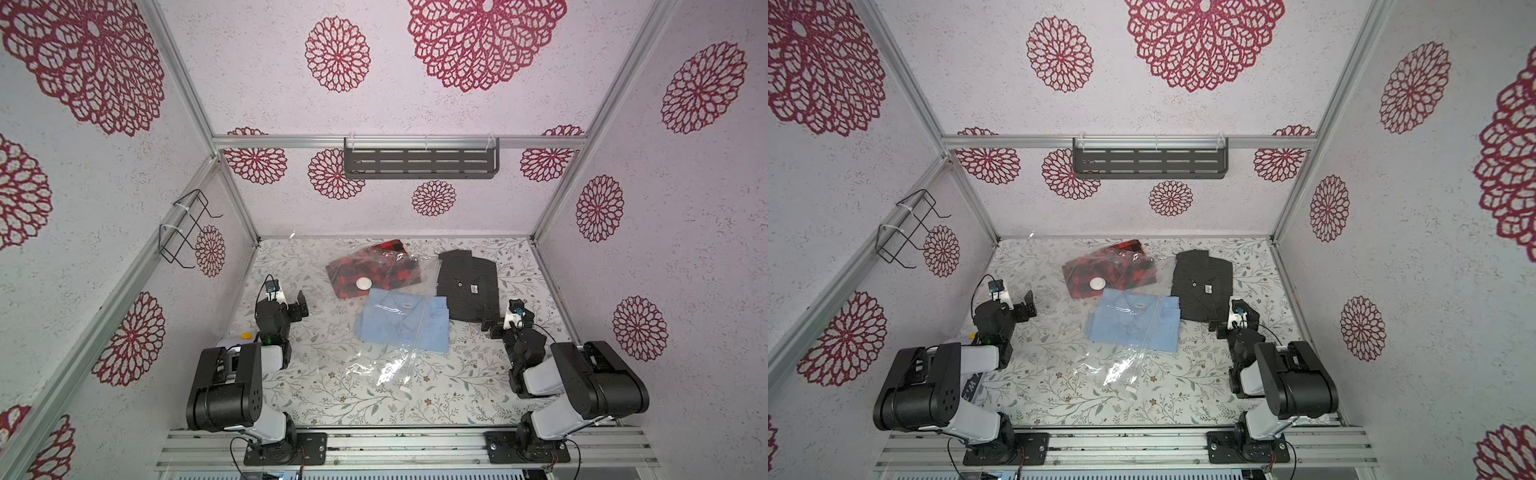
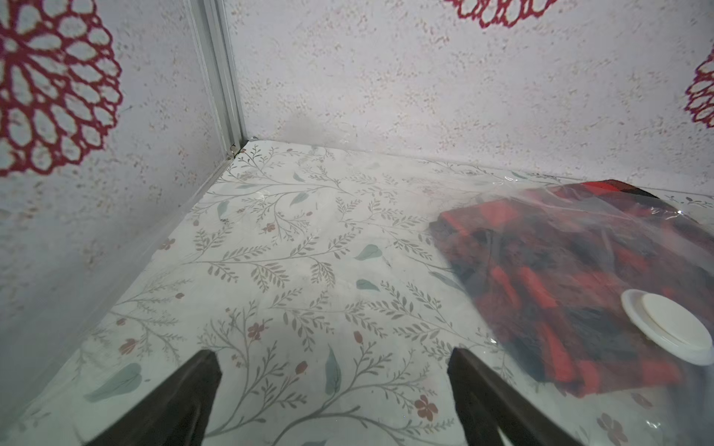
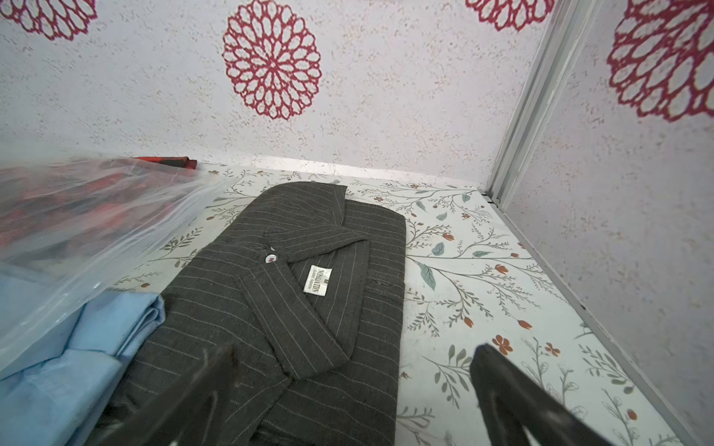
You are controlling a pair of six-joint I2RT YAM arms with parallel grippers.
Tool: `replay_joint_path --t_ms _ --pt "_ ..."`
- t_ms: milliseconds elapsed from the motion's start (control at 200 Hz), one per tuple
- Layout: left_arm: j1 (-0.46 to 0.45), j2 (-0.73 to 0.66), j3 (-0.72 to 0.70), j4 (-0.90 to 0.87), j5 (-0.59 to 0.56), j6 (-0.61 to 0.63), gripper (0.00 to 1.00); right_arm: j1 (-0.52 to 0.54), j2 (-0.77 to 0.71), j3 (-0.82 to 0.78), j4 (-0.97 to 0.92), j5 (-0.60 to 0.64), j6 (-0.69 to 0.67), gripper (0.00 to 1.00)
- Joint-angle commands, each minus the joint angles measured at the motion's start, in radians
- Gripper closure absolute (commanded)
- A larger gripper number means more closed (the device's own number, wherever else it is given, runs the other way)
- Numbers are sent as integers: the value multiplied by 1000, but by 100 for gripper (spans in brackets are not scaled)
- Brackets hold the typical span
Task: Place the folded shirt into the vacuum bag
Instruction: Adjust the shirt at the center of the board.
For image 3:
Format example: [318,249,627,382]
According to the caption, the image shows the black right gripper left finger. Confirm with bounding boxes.
[99,344,236,446]

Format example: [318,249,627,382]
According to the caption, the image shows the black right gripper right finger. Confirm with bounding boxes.
[470,344,609,446]

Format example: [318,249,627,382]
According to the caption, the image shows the dark grey striped folded shirt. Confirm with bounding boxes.
[89,181,406,445]

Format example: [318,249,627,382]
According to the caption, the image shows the light blue folded shirt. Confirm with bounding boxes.
[1,290,165,445]

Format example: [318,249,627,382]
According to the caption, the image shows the clear plastic vacuum bag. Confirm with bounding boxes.
[1,139,222,371]

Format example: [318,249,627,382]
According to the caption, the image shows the red black plaid shirt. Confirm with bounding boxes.
[137,156,198,170]

